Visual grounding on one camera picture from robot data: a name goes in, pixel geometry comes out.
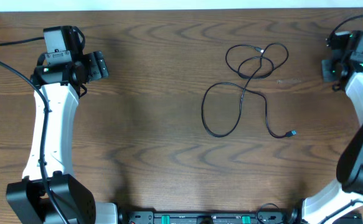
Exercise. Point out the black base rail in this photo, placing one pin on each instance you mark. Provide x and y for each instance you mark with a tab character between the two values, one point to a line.
262	216

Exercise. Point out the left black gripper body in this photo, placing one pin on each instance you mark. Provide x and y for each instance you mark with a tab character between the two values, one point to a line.
97	66

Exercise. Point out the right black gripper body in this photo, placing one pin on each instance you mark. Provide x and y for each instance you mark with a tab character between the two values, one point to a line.
329	68

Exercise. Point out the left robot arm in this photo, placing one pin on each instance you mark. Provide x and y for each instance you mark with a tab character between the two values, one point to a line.
49	191

